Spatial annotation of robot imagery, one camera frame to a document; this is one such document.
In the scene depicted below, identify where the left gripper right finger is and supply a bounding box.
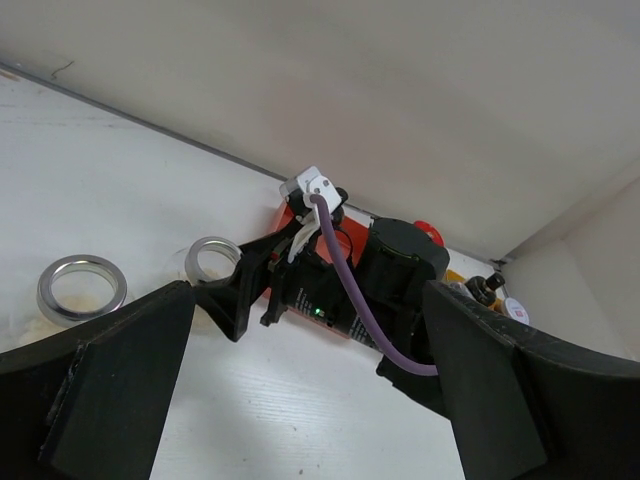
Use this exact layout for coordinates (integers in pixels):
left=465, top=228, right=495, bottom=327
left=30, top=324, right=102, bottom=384
left=423, top=282, right=639, bottom=479

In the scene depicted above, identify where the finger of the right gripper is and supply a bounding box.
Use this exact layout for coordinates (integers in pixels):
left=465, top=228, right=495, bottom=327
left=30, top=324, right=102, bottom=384
left=192, top=234, right=290, bottom=342

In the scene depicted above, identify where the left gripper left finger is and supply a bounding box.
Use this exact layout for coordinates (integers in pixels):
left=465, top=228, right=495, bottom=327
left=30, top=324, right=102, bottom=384
left=1, top=281, right=195, bottom=479

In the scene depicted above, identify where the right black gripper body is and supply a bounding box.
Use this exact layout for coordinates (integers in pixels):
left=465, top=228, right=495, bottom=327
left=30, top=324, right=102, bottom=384
left=261, top=217, right=450, bottom=350

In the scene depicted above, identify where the silver-cap white spice jar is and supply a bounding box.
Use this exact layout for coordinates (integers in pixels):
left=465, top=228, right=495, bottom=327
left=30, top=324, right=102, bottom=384
left=174, top=235, right=242, bottom=334

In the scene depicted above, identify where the black-cap white spice bottle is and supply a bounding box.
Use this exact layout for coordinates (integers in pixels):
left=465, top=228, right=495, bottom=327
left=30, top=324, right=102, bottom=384
left=464, top=272, right=505, bottom=312

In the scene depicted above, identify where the white-lid small jar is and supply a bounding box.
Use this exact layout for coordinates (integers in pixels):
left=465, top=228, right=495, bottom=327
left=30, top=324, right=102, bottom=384
left=501, top=297, right=530, bottom=325

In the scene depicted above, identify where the wide silver-rim spice jar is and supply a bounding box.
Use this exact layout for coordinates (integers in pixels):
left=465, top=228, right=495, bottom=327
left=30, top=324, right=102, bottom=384
left=12, top=254, right=130, bottom=346

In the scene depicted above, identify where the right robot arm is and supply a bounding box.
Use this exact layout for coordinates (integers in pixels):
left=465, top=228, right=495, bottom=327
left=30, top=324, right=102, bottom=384
left=194, top=218, right=450, bottom=368

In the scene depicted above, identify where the yellow tray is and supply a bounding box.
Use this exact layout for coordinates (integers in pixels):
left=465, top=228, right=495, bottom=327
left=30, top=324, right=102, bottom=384
left=444, top=269, right=466, bottom=286

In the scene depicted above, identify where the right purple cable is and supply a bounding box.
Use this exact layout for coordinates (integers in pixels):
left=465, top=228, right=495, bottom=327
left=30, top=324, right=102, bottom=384
left=309, top=194, right=439, bottom=376

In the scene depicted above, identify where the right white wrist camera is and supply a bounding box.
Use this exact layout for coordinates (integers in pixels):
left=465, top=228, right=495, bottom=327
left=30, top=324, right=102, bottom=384
left=279, top=166, right=348, bottom=225

